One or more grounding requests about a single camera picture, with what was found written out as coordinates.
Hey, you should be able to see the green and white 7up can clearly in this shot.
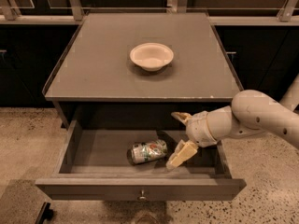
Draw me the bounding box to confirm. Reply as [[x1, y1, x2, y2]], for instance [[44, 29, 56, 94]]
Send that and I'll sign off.
[[131, 139, 167, 164]]

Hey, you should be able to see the metal railing with glass panels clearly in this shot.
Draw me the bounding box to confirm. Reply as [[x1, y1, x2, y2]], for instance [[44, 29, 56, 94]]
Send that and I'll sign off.
[[0, 0, 299, 26]]

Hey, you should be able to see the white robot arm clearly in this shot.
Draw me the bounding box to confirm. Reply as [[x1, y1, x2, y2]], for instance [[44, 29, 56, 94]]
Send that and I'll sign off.
[[166, 76, 299, 170]]

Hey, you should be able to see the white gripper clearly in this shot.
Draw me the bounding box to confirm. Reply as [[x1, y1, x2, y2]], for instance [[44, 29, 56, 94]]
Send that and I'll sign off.
[[166, 111, 217, 171]]

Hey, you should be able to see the open grey top drawer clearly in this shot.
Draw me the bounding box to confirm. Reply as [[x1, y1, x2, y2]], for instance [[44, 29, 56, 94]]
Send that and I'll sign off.
[[36, 120, 246, 201]]

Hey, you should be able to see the grey cabinet with counter top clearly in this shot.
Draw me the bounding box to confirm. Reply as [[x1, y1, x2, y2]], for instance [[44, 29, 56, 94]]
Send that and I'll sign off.
[[43, 13, 243, 125]]

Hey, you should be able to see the round metal drawer knob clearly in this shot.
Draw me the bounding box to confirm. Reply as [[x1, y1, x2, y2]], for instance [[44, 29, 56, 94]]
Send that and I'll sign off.
[[137, 189, 148, 201]]

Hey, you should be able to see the white bowl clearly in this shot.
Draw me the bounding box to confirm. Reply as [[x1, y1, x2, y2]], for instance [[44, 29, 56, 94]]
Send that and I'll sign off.
[[130, 43, 174, 72]]

